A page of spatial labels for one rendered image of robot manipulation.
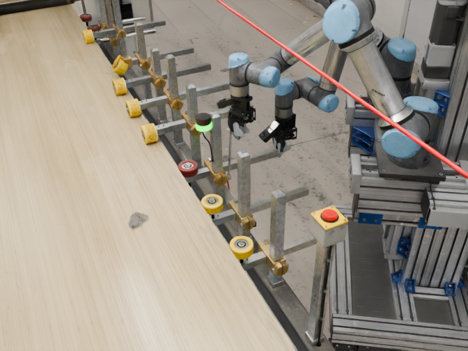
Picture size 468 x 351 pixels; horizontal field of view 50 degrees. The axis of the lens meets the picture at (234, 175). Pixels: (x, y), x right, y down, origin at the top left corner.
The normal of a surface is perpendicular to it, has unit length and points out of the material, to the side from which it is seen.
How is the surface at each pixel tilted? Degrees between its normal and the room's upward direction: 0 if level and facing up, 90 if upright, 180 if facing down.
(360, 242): 0
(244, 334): 0
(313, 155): 0
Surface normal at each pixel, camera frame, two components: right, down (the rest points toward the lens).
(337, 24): -0.59, 0.40
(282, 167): -0.02, -0.80
